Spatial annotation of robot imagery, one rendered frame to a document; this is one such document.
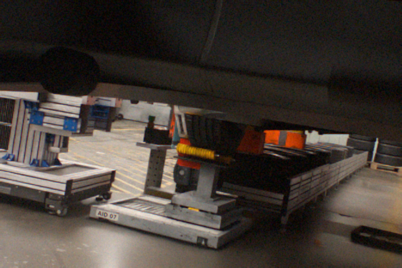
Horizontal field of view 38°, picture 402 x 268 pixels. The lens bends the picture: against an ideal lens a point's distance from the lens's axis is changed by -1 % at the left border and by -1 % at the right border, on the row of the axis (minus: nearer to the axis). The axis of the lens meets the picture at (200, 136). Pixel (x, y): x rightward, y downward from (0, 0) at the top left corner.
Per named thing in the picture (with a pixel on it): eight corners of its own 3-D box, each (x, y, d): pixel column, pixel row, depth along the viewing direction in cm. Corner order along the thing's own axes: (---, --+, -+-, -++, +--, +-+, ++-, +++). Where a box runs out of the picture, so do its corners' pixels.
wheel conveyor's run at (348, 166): (335, 191, 745) (341, 161, 743) (270, 178, 773) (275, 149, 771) (366, 167, 1390) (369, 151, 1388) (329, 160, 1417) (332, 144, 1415)
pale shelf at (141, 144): (156, 149, 428) (157, 145, 428) (135, 145, 433) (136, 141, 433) (177, 149, 469) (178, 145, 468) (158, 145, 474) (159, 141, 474)
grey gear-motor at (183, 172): (223, 216, 396) (232, 166, 394) (166, 203, 409) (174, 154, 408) (230, 213, 413) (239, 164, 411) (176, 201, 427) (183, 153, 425)
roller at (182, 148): (216, 160, 354) (218, 151, 353) (171, 151, 363) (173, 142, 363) (219, 160, 359) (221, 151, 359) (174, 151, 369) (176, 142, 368)
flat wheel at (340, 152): (325, 161, 896) (328, 145, 895) (351, 168, 835) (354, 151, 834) (288, 155, 871) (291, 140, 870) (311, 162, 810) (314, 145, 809)
